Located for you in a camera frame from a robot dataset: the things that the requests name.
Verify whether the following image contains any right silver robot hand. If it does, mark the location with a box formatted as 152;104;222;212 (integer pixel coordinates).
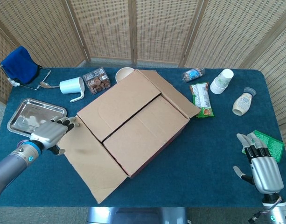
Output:
233;133;285;194

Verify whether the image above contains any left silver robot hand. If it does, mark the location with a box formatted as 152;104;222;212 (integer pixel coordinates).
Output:
29;116;80;156

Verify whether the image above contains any red cardboard box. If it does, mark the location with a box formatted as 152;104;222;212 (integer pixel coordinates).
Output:
56;69;201;205

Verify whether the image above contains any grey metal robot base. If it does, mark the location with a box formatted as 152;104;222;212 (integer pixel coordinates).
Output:
86;206;189;224

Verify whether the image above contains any green carton packet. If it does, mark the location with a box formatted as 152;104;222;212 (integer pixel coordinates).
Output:
241;130;285;163

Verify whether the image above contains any stainless steel tray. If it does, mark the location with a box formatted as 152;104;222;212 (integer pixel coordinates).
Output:
7;98;68;138

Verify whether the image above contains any metal spoon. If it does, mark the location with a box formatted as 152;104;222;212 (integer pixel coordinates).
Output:
39;81;61;89

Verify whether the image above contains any white plastic mug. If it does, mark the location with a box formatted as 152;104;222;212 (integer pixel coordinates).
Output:
59;76;85;103

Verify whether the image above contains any blue table cloth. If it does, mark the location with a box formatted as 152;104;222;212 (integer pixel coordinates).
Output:
0;67;286;208

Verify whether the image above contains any clear pack of chocolates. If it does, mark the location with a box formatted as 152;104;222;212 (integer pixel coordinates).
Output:
82;67;111;95

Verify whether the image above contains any mayonnaise squeeze bottle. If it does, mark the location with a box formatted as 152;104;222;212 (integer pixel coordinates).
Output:
232;87;258;116

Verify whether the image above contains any blue towel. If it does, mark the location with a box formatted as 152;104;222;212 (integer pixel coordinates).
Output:
0;45;40;85

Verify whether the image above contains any beige paper bowl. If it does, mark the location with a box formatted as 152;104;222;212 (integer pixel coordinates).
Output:
115;67;135;84

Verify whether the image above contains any green snack bag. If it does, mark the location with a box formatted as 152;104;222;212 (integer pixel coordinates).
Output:
189;81;214;119

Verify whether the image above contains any stack of paper cups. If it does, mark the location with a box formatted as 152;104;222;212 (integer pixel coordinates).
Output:
209;69;234;95

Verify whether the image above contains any small blue-label plastic bottle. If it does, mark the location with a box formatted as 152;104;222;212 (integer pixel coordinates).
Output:
181;68;206;84

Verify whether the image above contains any woven folding screen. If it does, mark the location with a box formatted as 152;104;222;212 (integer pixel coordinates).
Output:
0;0;286;126

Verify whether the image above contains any metal wire towel rack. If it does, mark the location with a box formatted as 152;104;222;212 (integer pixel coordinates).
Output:
0;65;52;91

